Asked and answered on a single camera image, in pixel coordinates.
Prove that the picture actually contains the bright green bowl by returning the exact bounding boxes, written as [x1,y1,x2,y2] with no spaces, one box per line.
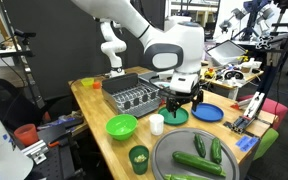
[106,114,138,141]

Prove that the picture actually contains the short green cucumber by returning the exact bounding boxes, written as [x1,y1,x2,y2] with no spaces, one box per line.
[211,138,222,164]

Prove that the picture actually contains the small green pepper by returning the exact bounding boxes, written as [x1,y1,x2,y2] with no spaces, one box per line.
[194,134,206,158]

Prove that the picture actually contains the grey dish rack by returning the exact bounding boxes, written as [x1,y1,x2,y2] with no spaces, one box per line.
[102,73,161,118]

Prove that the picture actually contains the yellow-green small bowl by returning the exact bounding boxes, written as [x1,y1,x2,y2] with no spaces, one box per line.
[81,77,94,87]

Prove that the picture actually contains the white plastic cup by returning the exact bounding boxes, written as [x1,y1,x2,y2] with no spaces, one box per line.
[149,114,164,136]

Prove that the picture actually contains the wooden background desk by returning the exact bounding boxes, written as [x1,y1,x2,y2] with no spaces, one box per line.
[151,57,265,101]

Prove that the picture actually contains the orange-red cup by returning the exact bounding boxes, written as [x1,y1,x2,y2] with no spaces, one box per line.
[14,124,39,146]

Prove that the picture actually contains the blue tape patch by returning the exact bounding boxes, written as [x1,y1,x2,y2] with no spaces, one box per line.
[235,136,258,152]

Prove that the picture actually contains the grey plastic bin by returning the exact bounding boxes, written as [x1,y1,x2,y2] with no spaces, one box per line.
[139,70,173,100]

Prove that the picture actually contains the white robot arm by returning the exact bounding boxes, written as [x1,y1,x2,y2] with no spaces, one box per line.
[71,0,204,116]

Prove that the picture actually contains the green chair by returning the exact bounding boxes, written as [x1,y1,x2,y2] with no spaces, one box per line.
[254,128,279,160]

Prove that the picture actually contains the aluminium camera mount rail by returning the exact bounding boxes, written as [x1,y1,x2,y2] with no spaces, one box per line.
[230,0,288,134]

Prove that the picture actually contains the large long green cucumber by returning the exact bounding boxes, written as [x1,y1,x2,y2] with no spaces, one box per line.
[172,151,226,177]

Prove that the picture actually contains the pink stool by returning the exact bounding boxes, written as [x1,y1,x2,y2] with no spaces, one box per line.
[237,94,288,131]

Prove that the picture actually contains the grey round tray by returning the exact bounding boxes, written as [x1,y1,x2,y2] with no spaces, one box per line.
[151,128,240,180]

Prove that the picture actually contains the green cucumber at tray edge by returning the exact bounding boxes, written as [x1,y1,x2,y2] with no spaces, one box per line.
[163,174,207,180]

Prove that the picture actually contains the grey laptop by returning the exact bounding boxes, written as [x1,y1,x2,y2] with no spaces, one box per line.
[207,40,245,67]

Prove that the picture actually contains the orange cube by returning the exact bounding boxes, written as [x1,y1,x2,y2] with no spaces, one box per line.
[92,82,101,89]

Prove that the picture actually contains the dark green cup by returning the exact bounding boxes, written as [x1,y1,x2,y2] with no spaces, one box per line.
[129,145,149,175]

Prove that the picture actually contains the yellow rubber duck toy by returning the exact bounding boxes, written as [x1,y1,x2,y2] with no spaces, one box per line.
[204,68,215,79]

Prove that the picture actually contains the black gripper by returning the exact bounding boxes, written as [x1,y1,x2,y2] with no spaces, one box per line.
[164,85,204,118]

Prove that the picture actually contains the camera on tripod stand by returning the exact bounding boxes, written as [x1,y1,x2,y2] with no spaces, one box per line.
[0,29,45,108]

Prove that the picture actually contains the dark green plate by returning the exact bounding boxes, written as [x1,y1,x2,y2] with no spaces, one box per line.
[158,107,189,125]

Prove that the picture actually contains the blue plate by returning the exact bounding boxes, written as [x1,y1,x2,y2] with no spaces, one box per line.
[191,103,224,122]

